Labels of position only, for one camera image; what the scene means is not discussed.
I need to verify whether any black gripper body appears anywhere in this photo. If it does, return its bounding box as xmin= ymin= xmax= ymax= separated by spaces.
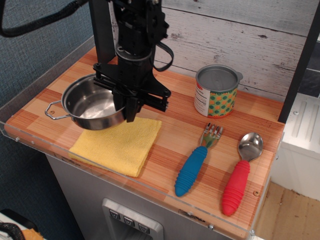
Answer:
xmin=93 ymin=56 xmax=171 ymax=112

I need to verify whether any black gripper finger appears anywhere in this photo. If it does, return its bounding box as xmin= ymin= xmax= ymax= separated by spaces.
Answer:
xmin=125 ymin=96 xmax=143 ymax=123
xmin=112 ymin=88 xmax=126 ymax=111

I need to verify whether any small steel pot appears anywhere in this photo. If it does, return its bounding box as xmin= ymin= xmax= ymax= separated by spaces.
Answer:
xmin=44 ymin=73 xmax=125 ymax=131

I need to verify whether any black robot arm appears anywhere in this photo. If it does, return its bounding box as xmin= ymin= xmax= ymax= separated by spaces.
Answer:
xmin=93 ymin=0 xmax=174 ymax=122

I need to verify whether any yellow folded cloth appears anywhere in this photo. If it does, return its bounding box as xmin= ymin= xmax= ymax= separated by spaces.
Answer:
xmin=68 ymin=117 xmax=162 ymax=178

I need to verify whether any toy food can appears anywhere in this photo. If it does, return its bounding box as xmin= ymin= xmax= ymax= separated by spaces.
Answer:
xmin=194 ymin=64 xmax=243 ymax=118

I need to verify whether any grey toy fridge cabinet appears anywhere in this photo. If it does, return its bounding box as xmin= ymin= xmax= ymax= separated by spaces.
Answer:
xmin=46 ymin=153 xmax=236 ymax=240

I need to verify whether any black and orange object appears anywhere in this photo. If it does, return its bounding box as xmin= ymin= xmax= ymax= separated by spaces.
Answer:
xmin=0 ymin=209 xmax=45 ymax=240

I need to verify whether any white toy furniture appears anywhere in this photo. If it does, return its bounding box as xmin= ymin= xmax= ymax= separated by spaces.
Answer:
xmin=271 ymin=93 xmax=320 ymax=200

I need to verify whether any dark left post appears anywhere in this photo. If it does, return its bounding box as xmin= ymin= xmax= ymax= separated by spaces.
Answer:
xmin=88 ymin=0 xmax=116 ymax=64

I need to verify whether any dark post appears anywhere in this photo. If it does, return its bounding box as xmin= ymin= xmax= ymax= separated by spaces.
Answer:
xmin=88 ymin=0 xmax=116 ymax=64
xmin=278 ymin=2 xmax=320 ymax=124

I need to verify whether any blue handled fork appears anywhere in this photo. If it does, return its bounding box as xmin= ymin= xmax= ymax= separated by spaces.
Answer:
xmin=174 ymin=123 xmax=223 ymax=197

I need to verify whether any black braided cable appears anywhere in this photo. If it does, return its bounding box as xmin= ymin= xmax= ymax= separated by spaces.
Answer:
xmin=0 ymin=0 xmax=87 ymax=38

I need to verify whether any clear acrylic guard rail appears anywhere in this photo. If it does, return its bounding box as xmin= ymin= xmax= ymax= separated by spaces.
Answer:
xmin=0 ymin=39 xmax=284 ymax=240

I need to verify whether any red handled spoon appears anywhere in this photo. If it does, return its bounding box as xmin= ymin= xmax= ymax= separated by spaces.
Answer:
xmin=221 ymin=132 xmax=263 ymax=216

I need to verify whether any dark right post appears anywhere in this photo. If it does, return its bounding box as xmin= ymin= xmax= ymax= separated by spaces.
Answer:
xmin=278 ymin=2 xmax=320 ymax=124

